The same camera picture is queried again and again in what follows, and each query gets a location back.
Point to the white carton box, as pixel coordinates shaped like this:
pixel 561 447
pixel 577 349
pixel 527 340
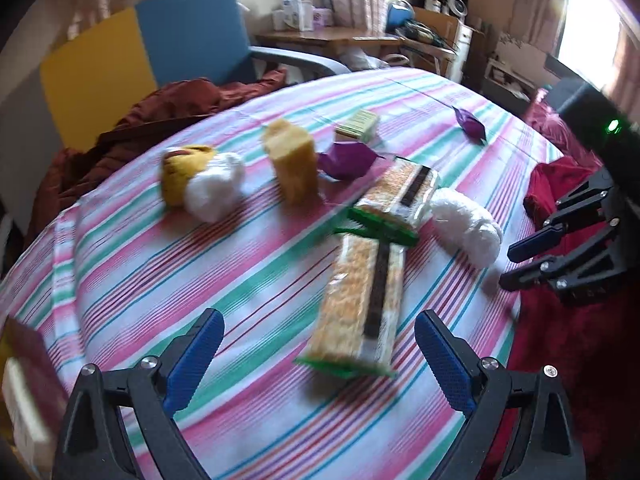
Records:
pixel 298 10

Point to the wooden desk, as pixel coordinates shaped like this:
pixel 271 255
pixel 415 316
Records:
pixel 320 37

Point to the low white shelf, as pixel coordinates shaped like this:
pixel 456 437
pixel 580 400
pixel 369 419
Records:
pixel 505 77

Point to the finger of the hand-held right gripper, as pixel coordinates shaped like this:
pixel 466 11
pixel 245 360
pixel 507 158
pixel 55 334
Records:
pixel 535 242
pixel 575 272

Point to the grey yellow blue sofa chair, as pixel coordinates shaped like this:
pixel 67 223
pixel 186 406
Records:
pixel 190 35

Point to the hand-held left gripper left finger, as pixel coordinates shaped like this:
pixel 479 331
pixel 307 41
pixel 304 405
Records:
pixel 192 360

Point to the yellow sock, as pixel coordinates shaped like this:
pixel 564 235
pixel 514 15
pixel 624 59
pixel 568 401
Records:
pixel 177 175

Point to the brown cardboard box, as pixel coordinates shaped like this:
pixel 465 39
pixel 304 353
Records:
pixel 437 22

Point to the maroon padded jacket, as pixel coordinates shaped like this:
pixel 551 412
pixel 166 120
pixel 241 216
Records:
pixel 125 130

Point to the purple wrapper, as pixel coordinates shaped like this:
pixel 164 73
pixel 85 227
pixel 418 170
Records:
pixel 470 124
pixel 345 160

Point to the white cabinet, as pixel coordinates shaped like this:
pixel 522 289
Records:
pixel 465 50

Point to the striped tablecloth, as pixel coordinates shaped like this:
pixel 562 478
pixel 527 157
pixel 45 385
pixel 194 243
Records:
pixel 150 270

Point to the small pink box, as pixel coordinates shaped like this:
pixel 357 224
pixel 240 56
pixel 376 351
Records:
pixel 323 17

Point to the white fluffy roll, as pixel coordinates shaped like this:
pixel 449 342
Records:
pixel 465 225

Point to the small white green box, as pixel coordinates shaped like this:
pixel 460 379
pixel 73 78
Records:
pixel 357 127

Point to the blue round object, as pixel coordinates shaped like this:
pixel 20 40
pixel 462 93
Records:
pixel 400 12

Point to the gold tin box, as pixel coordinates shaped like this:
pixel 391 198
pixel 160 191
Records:
pixel 35 355

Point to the bright window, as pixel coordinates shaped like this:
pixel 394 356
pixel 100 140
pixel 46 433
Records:
pixel 580 20

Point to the small white container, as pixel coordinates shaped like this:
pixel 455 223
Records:
pixel 278 20

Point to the yellow sponge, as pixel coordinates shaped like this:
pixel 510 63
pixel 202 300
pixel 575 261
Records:
pixel 292 165

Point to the white plastic bag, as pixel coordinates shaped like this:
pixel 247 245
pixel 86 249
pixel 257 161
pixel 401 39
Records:
pixel 370 60

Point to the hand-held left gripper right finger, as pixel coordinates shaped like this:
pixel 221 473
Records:
pixel 447 365

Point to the white fluffy sock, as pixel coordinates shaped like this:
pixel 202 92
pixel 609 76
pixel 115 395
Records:
pixel 215 192

